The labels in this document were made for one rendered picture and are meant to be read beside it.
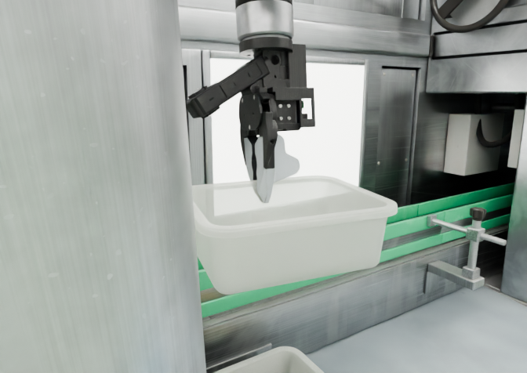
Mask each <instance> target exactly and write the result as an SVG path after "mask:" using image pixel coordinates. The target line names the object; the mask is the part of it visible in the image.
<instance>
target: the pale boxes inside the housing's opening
mask: <svg viewBox="0 0 527 373"><path fill-rule="evenodd" d="M524 112H525V109H516V110H514V120H513V127H512V133H511V145H510V151H509V158H508V164H507V167H511V168H517V164H518V153H519V147H520V141H521V135H522V124H523V118H524ZM504 115H505V113H488V112H481V114H474V113H461V114H449V124H448V132H447V141H446V149H445V165H444V172H446V173H451V174H455V175H459V176H469V175H474V174H478V173H483V172H491V171H496V170H498V164H499V158H500V146H498V147H484V146H482V145H481V144H480V143H479V141H478V137H477V135H476V132H477V127H478V123H479V120H480V119H481V121H482V133H483V136H484V138H485V140H487V141H489V142H493V141H497V140H499V139H502V133H503V121H504Z"/></svg>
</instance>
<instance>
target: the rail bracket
mask: <svg viewBox="0 0 527 373"><path fill-rule="evenodd" d="M470 216H472V219H473V221H472V226H469V227H467V228H465V227H461V226H457V225H455V224H451V223H447V222H444V221H441V220H439V219H437V215H435V214H431V215H428V216H427V226H429V227H431V226H436V225H439V226H443V227H446V228H449V229H451V230H456V231H459V232H461V233H464V234H466V239H468V240H470V248H469V256H468V262H467V266H464V267H463V269H460V268H458V267H456V266H453V265H450V264H448V263H445V262H442V261H441V260H437V261H434V262H432V263H428V268H427V272H426V277H425V285H424V294H427V293H430V292H433V291H435V290H438V286H439V277H443V278H445V279H447V280H449V281H452V282H454V283H456V284H459V285H461V286H463V287H465V288H468V289H470V290H472V291H473V290H475V289H478V288H480V287H482V286H484V280H485V278H484V277H480V268H478V267H476V262H477V256H478V243H479V242H480V241H483V240H487V241H491V242H493V243H496V244H501V245H503V246H504V245H506V244H507V241H506V240H504V239H501V238H498V237H494V236H491V235H488V234H485V228H481V223H482V218H485V216H486V209H484V208H478V207H473V208H470Z"/></svg>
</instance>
